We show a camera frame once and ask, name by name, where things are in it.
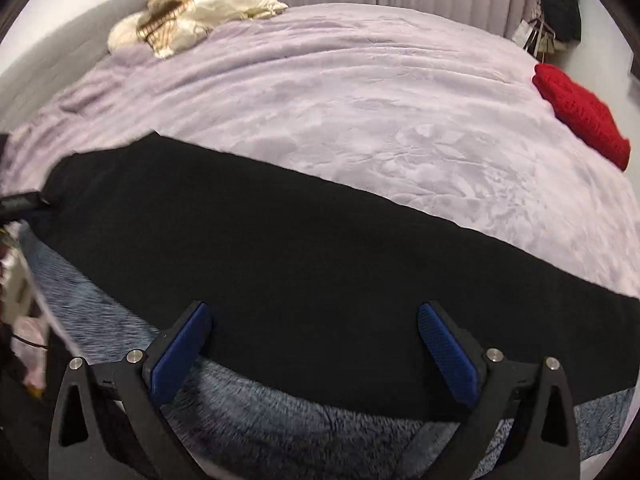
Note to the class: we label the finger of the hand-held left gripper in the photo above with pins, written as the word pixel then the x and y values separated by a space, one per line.
pixel 20 202

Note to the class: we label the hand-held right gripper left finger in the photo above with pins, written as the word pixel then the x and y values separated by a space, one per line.
pixel 180 350

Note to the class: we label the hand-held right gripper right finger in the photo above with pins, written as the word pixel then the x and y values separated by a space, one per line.
pixel 447 355

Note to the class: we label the black pants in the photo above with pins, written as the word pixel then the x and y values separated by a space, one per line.
pixel 300 260

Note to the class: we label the pink cloth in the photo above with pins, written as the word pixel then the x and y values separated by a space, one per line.
pixel 25 332

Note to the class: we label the grey padded headboard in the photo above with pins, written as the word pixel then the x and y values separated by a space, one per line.
pixel 60 45

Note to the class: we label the cream round pillow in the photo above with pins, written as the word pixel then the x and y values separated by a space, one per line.
pixel 122 35

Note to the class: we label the brown striped cloth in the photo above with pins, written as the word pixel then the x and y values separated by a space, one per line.
pixel 165 17

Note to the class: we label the purple fleece blanket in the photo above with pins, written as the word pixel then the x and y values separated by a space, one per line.
pixel 350 110

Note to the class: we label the red knitted sweater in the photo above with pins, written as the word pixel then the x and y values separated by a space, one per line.
pixel 580 110

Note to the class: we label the cream crumpled duvet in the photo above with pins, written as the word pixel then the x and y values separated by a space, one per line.
pixel 235 5

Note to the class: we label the white paper bags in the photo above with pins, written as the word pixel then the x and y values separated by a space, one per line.
pixel 523 33

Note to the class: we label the black hanging jacket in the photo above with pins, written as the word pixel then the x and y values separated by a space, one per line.
pixel 560 0

